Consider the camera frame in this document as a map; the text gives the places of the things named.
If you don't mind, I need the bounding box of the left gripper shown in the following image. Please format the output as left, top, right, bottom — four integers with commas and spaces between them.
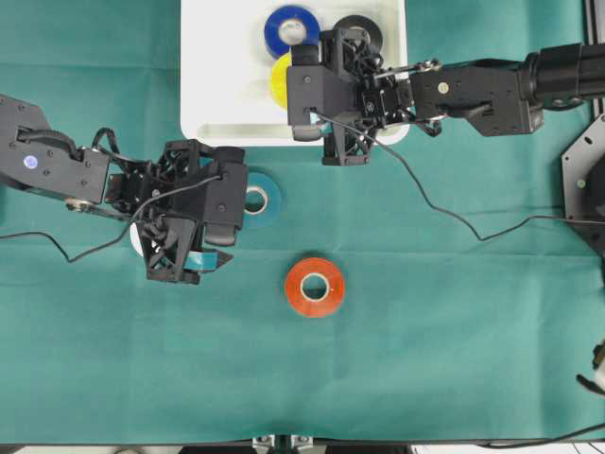
105, 152, 233, 285

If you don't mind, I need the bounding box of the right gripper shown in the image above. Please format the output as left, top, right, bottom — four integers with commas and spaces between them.
319, 26, 414, 166

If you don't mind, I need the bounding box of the yellow tape roll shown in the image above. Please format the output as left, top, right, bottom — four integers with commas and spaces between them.
269, 53, 291, 110

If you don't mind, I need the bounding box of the blue tape roll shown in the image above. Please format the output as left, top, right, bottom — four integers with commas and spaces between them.
264, 5, 320, 59

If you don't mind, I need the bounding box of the black tape roll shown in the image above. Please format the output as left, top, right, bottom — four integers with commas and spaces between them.
335, 14, 383, 53

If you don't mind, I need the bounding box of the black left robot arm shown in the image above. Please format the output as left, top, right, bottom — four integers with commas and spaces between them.
1, 96, 249, 285

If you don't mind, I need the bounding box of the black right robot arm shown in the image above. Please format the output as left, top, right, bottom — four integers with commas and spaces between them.
306, 40, 604, 261

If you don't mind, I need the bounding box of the white tape roll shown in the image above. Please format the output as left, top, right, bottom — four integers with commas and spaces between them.
130, 223, 144, 257

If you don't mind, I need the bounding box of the green tape roll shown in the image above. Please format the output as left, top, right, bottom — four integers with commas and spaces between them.
244, 172, 283, 229

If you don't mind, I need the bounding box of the white plastic tray case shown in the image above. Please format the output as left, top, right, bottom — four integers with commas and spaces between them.
180, 0, 407, 148

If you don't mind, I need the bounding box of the red tape roll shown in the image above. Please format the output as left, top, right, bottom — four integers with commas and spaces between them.
284, 257, 346, 318

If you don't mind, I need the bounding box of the green table cloth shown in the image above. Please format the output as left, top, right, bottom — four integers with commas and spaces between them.
0, 0, 605, 446

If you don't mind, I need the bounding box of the white black object at edge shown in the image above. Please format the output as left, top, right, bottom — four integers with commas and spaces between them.
576, 342, 604, 396

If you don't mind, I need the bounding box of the black right camera cable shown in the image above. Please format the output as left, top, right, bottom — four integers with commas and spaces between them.
309, 109, 605, 242

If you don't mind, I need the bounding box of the black camera cable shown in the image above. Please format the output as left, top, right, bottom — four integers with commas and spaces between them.
0, 173, 224, 264
309, 109, 605, 242

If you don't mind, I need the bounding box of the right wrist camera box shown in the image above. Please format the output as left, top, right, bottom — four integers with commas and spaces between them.
286, 42, 361, 142

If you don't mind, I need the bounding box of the black left camera cable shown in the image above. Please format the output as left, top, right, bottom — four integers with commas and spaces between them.
0, 173, 224, 264

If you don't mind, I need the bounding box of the metal bracket at table edge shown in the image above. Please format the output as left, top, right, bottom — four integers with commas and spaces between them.
251, 434, 314, 454

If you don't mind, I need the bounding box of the aluminium frame rail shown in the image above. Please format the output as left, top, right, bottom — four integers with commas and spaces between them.
583, 0, 605, 114

